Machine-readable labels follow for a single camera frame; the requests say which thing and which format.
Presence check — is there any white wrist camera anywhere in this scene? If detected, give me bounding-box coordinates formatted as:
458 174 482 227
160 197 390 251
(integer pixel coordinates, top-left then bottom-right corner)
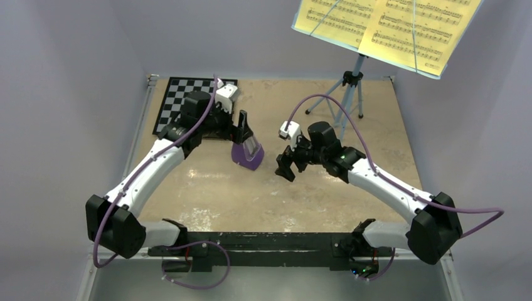
215 81 240 114
279 120 302 151

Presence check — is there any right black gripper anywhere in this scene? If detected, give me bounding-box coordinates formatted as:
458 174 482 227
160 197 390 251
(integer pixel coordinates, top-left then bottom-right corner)
275 133 326 182

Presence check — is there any yellow sheet music page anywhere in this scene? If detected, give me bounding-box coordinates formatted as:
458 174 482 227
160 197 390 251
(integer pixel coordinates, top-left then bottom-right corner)
292 0 377 48
358 0 482 80

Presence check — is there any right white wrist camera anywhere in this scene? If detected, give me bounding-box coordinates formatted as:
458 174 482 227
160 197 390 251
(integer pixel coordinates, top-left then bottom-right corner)
279 120 302 151

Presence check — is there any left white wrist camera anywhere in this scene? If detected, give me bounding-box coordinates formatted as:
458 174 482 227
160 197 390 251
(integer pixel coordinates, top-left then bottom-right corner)
215 81 240 114

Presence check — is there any aluminium frame rail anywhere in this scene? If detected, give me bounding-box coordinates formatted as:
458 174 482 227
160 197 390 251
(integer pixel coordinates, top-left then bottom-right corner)
85 78 464 283

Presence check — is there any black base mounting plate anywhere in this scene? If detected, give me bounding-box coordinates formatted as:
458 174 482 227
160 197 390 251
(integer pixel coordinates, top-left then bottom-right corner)
147 231 392 272

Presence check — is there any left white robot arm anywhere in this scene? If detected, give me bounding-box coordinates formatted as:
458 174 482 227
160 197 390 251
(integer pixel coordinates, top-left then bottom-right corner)
85 84 264 258

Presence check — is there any right yellow sheet music page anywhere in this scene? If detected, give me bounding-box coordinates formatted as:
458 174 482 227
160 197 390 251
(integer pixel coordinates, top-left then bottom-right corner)
358 0 482 80

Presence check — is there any light blue music stand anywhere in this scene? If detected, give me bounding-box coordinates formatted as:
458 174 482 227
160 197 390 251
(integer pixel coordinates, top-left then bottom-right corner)
290 0 486 142

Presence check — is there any clear plastic metronome cover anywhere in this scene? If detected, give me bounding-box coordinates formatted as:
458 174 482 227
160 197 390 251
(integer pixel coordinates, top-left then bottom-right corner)
243 136 261 161

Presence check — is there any black white chessboard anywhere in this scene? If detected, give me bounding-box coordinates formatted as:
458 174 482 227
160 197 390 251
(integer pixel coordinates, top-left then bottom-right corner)
152 77 240 140

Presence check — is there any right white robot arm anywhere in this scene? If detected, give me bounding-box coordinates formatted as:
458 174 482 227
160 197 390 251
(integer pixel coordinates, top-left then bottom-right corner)
275 121 463 265

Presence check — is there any left yellow sheet music page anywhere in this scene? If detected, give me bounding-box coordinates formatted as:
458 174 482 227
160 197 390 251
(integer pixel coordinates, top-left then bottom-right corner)
292 0 377 48

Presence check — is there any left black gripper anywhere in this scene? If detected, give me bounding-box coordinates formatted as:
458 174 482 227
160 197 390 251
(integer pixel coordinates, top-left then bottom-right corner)
197 97 252 145

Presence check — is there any purple metronome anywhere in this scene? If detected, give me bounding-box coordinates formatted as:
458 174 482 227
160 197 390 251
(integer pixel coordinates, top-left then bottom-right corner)
231 136 265 171

